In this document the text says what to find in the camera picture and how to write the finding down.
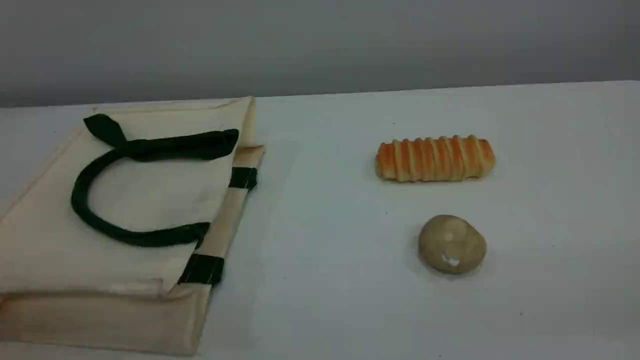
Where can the long striped orange bread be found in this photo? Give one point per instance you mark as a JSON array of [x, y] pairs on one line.
[[435, 159]]

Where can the round beige egg yolk pastry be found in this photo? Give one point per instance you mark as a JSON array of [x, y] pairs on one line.
[[452, 245]]

